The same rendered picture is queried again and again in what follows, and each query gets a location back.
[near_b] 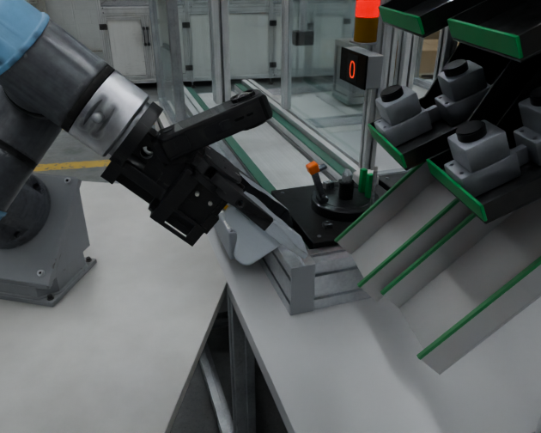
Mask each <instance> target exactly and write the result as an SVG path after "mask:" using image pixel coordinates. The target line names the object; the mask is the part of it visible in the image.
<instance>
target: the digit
mask: <svg viewBox="0 0 541 433"><path fill-rule="evenodd" d="M357 63H358V56H357V55H355V54H352V53H350V52H348V64H347V77H346V80H348V81H350V82H353V83H355V84H356V74H357Z"/></svg>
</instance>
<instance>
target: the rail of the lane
mask: <svg viewBox="0 0 541 433"><path fill-rule="evenodd" d="M209 146H210V147H211V148H212V149H214V150H215V151H216V152H218V153H220V154H221V155H223V156H224V157H225V158H227V159H228V160H229V161H230V162H231V163H232V164H233V165H234V166H236V167H237V168H238V169H239V170H240V171H242V172H243V173H244V174H246V175H247V176H248V177H250V176H249V174H248V173H247V172H246V170H245V169H244V168H243V167H242V166H241V165H240V163H239V162H238V160H237V159H236V158H235V156H234V155H233V153H232V152H231V151H230V149H229V148H228V146H227V145H226V144H225V143H224V142H223V141H222V140H220V141H218V142H216V143H213V144H211V145H209ZM250 178H251V177H250ZM258 262H259V263H260V264H261V266H262V268H263V269H264V272H265V273H266V275H267V277H268V278H269V279H270V282H271V284H272V285H273V287H274V289H275V290H276V292H277V294H278V295H279V297H280V299H281V301H282V302H283V305H284V306H285V308H286V309H287V311H288V312H289V315H295V314H302V313H306V312H311V311H313V306H314V288H315V270H316V264H315V262H314V261H313V259H312V258H311V256H310V255H308V256H307V257H306V258H305V259H303V258H301V257H300V256H298V255H297V254H295V253H293V252H291V251H290V250H289V249H287V248H286V247H285V246H284V245H281V246H280V247H277V248H276V249H274V250H273V251H271V252H270V253H268V254H266V255H265V256H264V257H263V258H261V259H259V260H258Z"/></svg>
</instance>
